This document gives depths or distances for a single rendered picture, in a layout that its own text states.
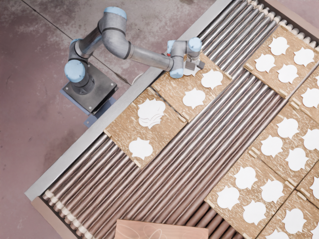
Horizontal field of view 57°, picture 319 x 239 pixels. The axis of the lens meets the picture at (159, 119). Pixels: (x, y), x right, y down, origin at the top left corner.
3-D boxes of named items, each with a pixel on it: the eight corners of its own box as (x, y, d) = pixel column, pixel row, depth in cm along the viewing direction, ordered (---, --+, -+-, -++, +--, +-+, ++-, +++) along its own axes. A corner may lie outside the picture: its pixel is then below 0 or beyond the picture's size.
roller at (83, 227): (76, 230, 175) (74, 231, 170) (274, 17, 208) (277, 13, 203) (82, 236, 174) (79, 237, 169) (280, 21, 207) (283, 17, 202)
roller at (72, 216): (65, 218, 177) (62, 219, 172) (263, 9, 210) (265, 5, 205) (70, 224, 176) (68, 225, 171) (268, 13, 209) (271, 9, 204)
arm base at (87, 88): (67, 86, 191) (62, 80, 181) (82, 69, 194) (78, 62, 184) (84, 99, 188) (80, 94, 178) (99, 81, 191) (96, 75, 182)
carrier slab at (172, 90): (151, 86, 192) (151, 85, 191) (194, 46, 199) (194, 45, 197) (189, 123, 185) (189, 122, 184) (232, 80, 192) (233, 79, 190)
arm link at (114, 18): (64, 64, 178) (108, 26, 137) (67, 42, 182) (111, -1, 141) (82, 70, 185) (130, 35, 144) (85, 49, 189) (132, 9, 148)
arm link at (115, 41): (105, 47, 134) (188, 74, 160) (107, 26, 137) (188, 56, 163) (96, 57, 144) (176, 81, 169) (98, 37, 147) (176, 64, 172)
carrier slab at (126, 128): (103, 131, 185) (102, 130, 184) (148, 87, 192) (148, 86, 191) (141, 170, 178) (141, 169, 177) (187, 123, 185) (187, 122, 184)
